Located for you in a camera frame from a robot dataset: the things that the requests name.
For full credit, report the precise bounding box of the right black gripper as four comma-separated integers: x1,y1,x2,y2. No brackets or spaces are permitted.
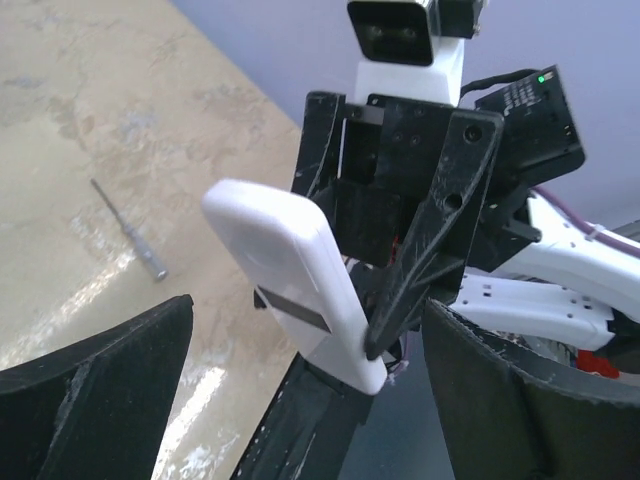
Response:
291,91,504,360

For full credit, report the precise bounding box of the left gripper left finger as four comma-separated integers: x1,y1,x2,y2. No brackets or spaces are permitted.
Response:
1,295,193,479

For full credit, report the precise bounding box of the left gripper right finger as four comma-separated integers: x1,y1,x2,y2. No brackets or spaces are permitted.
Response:
422,300,639,479

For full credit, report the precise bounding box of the white red remote control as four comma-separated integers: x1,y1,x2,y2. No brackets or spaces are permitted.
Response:
201,179,387,395

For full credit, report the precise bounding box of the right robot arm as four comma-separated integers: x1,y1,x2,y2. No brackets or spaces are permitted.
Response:
292,67,639,377

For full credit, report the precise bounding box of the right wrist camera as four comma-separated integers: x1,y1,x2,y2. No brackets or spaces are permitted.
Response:
347,0,487,106

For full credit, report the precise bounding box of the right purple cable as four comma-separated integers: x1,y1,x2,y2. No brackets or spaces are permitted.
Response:
529,187,640,261

